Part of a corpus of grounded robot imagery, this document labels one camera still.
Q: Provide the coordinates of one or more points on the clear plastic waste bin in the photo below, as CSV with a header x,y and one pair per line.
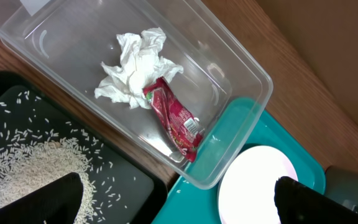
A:
x,y
222,84

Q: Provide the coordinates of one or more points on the teal plastic tray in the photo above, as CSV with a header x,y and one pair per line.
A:
x,y
189,204

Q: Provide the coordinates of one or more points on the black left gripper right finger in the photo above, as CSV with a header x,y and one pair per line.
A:
x,y
299,204

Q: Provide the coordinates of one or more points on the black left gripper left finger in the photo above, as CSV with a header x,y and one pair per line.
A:
x,y
57,202

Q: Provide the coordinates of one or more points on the red snack wrapper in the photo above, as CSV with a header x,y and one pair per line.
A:
x,y
182,127

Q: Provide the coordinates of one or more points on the grey plastic dish rack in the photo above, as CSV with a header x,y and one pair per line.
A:
x,y
342,187

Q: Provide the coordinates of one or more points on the black rectangular tray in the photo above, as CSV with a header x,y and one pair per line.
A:
x,y
146,192

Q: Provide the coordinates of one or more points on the pink plate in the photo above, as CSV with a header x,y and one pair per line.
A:
x,y
247,190

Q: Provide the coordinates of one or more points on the pile of white rice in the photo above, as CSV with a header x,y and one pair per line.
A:
x,y
37,149

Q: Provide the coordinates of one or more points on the white napkin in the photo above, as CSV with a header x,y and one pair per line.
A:
x,y
140,66

